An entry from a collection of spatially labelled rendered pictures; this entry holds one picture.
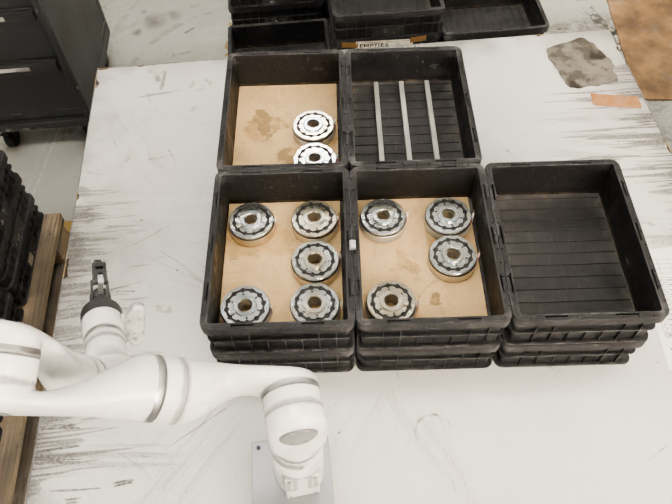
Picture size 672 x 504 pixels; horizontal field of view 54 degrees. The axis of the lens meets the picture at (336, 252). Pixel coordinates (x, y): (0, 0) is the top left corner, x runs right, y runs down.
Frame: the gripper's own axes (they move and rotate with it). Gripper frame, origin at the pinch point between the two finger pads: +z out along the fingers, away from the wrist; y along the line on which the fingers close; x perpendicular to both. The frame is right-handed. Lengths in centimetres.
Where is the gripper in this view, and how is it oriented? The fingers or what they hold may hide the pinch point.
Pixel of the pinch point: (97, 282)
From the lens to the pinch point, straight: 142.0
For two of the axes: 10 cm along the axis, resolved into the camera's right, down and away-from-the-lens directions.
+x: 9.2, -0.3, 3.9
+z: -3.5, -5.0, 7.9
